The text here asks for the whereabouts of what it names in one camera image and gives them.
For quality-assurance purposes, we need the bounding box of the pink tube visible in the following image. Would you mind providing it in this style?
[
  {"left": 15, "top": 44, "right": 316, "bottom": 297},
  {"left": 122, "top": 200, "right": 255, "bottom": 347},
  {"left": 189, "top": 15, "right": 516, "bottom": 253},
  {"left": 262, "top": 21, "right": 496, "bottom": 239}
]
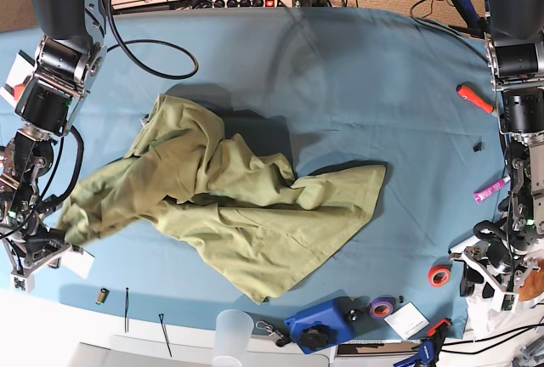
[{"left": 473, "top": 176, "right": 511, "bottom": 204}]

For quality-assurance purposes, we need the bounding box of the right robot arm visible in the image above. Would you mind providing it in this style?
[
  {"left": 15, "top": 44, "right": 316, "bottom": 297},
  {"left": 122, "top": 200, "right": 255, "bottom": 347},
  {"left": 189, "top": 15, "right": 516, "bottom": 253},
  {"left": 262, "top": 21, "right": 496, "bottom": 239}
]
[{"left": 1, "top": 0, "right": 106, "bottom": 293}]

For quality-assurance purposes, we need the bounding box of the white black marker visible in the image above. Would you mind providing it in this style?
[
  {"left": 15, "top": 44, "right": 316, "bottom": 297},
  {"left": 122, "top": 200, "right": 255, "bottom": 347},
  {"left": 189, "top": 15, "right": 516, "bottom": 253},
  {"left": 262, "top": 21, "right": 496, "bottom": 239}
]
[{"left": 448, "top": 235, "right": 480, "bottom": 256}]

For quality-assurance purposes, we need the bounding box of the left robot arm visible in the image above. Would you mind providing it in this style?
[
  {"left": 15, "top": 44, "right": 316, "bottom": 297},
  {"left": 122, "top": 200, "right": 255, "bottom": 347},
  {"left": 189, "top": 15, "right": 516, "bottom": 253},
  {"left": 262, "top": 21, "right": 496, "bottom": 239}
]
[{"left": 450, "top": 0, "right": 543, "bottom": 312}]

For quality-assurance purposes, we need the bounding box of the white plastic bag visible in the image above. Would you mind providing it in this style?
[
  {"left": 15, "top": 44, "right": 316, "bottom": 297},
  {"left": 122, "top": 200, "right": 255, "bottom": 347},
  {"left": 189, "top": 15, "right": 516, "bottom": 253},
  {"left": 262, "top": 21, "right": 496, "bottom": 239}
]
[{"left": 465, "top": 287, "right": 543, "bottom": 339}]

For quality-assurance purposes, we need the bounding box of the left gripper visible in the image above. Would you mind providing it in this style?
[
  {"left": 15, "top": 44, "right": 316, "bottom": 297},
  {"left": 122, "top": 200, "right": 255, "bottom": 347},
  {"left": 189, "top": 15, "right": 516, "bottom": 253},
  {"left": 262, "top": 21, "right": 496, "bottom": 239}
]
[{"left": 450, "top": 240, "right": 539, "bottom": 312}]

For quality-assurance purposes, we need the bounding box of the blue clamp handle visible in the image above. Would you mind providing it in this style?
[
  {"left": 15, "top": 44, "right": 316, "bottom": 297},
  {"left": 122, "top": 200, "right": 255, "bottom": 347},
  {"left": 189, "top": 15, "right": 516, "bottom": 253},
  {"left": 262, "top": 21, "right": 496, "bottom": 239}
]
[{"left": 450, "top": 0, "right": 489, "bottom": 39}]

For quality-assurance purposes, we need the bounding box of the orange furry object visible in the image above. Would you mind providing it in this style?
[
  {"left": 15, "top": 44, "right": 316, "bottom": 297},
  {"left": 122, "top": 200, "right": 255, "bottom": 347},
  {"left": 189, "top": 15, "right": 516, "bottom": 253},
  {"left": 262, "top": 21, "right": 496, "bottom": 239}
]
[{"left": 518, "top": 259, "right": 544, "bottom": 302}]

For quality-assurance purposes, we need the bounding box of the blue plastic box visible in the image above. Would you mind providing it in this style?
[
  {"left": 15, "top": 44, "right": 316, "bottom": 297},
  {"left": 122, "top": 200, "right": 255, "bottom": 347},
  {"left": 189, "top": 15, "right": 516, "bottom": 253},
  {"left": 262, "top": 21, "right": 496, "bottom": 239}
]
[{"left": 284, "top": 298, "right": 354, "bottom": 354}]

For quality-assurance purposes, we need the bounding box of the translucent plastic cup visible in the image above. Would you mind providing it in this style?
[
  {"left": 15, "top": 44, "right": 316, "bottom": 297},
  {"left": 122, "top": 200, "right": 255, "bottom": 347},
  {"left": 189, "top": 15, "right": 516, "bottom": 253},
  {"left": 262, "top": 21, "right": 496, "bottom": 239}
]
[{"left": 212, "top": 309, "right": 254, "bottom": 367}]

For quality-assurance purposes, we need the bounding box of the orange screwdriver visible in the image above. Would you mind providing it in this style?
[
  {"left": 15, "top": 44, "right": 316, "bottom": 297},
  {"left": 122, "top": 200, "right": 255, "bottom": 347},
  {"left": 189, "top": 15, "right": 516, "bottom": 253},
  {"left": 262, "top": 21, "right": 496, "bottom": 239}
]
[{"left": 456, "top": 84, "right": 497, "bottom": 116}]

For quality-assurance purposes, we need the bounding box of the purple tape roll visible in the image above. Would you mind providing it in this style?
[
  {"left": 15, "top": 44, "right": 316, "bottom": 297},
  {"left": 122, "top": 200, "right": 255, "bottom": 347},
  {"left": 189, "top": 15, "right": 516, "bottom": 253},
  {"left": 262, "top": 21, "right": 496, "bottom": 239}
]
[{"left": 368, "top": 296, "right": 396, "bottom": 319}]

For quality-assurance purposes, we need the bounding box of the metal carabiner keyring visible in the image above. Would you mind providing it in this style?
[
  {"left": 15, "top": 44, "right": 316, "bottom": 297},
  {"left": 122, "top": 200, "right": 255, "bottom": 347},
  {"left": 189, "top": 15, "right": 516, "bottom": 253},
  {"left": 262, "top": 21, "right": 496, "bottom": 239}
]
[{"left": 255, "top": 320, "right": 284, "bottom": 339}]

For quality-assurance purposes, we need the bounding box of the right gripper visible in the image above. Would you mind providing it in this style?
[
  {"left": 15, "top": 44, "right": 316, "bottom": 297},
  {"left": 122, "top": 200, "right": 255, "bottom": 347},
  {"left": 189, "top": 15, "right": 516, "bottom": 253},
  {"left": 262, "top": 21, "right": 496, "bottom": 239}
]
[{"left": 3, "top": 222, "right": 80, "bottom": 291}]

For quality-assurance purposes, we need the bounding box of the white paper card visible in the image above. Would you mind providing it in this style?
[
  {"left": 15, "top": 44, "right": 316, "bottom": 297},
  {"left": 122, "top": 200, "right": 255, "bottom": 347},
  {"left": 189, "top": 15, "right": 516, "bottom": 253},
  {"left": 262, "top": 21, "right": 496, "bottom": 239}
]
[{"left": 384, "top": 302, "right": 429, "bottom": 340}]

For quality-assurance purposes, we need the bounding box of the blue orange bar clamp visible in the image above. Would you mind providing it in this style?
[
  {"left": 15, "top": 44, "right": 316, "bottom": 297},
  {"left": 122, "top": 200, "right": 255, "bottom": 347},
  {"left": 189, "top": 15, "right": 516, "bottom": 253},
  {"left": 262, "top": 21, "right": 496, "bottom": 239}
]
[{"left": 393, "top": 318, "right": 451, "bottom": 367}]

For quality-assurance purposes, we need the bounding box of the small green battery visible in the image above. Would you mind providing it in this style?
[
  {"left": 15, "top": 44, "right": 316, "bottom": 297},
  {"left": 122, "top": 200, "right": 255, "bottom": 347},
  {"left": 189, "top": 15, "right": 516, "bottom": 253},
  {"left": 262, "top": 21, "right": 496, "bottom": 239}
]
[{"left": 95, "top": 288, "right": 109, "bottom": 305}]

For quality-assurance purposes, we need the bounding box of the red tape roll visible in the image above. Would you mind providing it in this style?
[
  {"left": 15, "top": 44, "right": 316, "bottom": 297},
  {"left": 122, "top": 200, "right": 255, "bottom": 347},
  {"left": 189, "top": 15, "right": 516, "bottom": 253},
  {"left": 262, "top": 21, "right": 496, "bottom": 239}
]
[{"left": 428, "top": 264, "right": 451, "bottom": 287}]

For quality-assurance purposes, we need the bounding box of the white paper sheet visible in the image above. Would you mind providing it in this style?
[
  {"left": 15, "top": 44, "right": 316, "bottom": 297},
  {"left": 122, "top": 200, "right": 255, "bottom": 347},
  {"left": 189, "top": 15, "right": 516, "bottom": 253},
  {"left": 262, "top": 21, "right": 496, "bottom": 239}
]
[{"left": 61, "top": 246, "right": 94, "bottom": 279}]

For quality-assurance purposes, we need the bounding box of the red cube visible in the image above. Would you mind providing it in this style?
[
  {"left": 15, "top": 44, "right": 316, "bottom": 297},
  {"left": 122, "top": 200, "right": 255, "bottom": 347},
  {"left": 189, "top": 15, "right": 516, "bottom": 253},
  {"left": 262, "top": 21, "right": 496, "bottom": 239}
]
[{"left": 14, "top": 84, "right": 25, "bottom": 102}]

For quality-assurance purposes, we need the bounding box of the olive green t-shirt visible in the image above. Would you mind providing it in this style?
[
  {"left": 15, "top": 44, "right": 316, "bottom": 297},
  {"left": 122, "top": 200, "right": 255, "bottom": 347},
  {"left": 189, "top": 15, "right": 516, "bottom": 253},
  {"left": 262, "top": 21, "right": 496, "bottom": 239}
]
[{"left": 56, "top": 94, "right": 386, "bottom": 303}]

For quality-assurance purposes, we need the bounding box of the black zip tie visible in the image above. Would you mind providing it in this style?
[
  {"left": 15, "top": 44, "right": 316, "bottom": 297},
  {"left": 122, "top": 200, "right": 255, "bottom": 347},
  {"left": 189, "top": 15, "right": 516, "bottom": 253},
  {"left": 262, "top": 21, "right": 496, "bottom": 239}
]
[
  {"left": 158, "top": 313, "right": 173, "bottom": 358},
  {"left": 123, "top": 287, "right": 129, "bottom": 334}
]

